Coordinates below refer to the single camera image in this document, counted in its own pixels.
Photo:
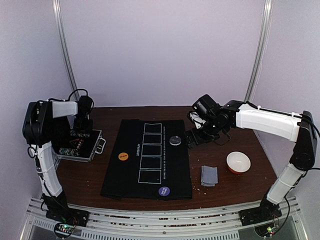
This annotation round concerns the orange big blind button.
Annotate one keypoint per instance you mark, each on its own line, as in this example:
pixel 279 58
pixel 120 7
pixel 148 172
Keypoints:
pixel 123 156

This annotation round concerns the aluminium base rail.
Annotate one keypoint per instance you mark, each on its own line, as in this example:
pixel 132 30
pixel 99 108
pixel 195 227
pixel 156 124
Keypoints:
pixel 216 223

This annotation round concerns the black poker play mat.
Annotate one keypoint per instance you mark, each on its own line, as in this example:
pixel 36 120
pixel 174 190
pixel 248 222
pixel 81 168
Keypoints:
pixel 153 162

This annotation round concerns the aluminium frame post right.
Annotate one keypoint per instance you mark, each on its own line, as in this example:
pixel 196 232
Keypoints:
pixel 260 51

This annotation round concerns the aluminium frame post left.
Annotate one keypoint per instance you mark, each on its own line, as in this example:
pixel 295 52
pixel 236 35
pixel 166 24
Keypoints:
pixel 65 52

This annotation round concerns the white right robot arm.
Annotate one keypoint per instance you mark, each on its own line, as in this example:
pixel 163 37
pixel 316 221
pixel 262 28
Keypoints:
pixel 300 131

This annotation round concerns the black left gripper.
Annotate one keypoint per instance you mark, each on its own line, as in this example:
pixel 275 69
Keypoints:
pixel 77 128

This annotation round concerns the dark dealer button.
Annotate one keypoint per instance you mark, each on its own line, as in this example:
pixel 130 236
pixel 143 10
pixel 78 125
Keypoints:
pixel 175 140

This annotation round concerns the aluminium poker chip case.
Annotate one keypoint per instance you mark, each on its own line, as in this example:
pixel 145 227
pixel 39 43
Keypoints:
pixel 73 144

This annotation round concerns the aluminium frame post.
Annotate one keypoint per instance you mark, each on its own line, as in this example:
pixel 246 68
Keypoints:
pixel 65 52
pixel 260 51

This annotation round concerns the purple small blind button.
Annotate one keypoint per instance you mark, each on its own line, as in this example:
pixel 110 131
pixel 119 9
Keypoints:
pixel 164 191

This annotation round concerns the orange white bowl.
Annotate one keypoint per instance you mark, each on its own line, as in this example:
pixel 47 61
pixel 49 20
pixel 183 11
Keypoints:
pixel 238 162

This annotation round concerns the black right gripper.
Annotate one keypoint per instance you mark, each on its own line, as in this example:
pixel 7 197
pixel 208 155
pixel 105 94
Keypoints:
pixel 194 136

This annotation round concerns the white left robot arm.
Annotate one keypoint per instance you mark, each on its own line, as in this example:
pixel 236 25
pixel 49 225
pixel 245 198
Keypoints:
pixel 38 131

